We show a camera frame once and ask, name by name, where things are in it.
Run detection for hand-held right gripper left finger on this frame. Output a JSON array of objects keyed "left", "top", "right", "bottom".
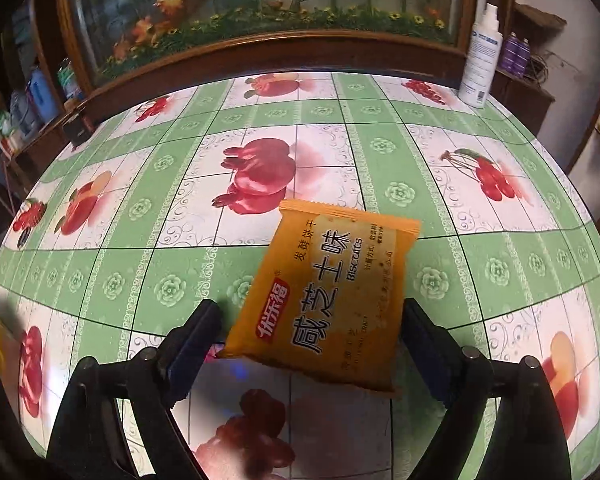
[{"left": 45, "top": 299, "right": 226, "bottom": 480}]

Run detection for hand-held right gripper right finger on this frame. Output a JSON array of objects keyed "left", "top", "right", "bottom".
[{"left": 402, "top": 297, "right": 573, "bottom": 480}]

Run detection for orange biscuit packet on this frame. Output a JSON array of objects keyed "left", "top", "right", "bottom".
[{"left": 217, "top": 199, "right": 423, "bottom": 400}]

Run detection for fruit print tablecloth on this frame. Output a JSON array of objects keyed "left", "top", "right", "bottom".
[{"left": 0, "top": 70, "right": 600, "bottom": 480}]

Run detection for small black box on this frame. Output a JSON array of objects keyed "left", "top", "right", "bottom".
[{"left": 62, "top": 110, "right": 93, "bottom": 148}]

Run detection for grey water bottle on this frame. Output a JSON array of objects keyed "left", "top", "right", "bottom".
[{"left": 7, "top": 87, "right": 36, "bottom": 133}]

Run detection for blue plastic jug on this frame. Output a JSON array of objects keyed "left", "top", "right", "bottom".
[{"left": 25, "top": 65, "right": 61, "bottom": 121}]

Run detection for green-label plastic bottle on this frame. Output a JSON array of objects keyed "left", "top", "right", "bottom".
[{"left": 55, "top": 57, "right": 83, "bottom": 101}]

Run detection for white spray bottle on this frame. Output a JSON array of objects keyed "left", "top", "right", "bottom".
[{"left": 457, "top": 2, "right": 503, "bottom": 109}]

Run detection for purple spray can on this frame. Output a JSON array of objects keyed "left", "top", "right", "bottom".
[
  {"left": 497, "top": 30, "right": 518, "bottom": 73},
  {"left": 512, "top": 35, "right": 531, "bottom": 76}
]

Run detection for painted flower panel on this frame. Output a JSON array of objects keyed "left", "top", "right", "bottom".
[{"left": 57, "top": 0, "right": 476, "bottom": 81}]

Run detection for tangled cables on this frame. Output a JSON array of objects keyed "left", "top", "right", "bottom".
[{"left": 527, "top": 52, "right": 556, "bottom": 86}]

